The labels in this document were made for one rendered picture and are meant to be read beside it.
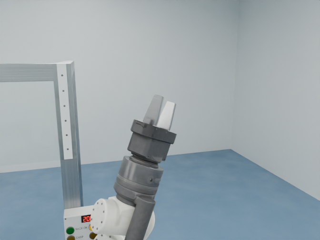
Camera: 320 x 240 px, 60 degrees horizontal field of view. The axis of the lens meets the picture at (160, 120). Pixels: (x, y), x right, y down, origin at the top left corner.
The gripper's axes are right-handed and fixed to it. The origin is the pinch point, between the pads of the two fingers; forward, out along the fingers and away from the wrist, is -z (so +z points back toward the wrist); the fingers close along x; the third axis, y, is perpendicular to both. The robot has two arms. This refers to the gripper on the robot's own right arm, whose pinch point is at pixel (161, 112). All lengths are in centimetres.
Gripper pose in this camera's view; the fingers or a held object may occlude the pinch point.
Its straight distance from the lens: 57.9
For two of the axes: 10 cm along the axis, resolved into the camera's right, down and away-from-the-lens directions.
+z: -3.2, 9.5, -0.4
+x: -5.0, -2.0, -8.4
